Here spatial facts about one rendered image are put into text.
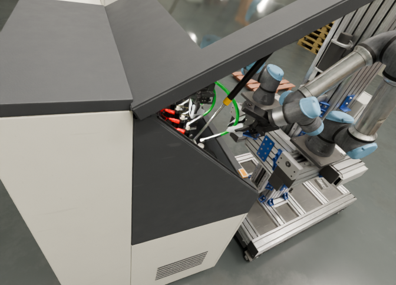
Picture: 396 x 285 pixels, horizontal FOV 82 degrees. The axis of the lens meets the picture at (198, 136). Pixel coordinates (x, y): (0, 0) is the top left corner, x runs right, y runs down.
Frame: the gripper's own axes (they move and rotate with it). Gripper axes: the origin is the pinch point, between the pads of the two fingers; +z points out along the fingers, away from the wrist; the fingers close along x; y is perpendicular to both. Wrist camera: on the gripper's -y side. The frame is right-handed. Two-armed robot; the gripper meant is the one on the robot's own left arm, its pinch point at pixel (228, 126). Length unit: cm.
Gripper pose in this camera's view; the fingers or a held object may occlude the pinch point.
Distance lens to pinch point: 100.8
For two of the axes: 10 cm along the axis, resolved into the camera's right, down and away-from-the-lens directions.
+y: 5.9, 6.3, 5.0
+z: -7.5, 2.2, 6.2
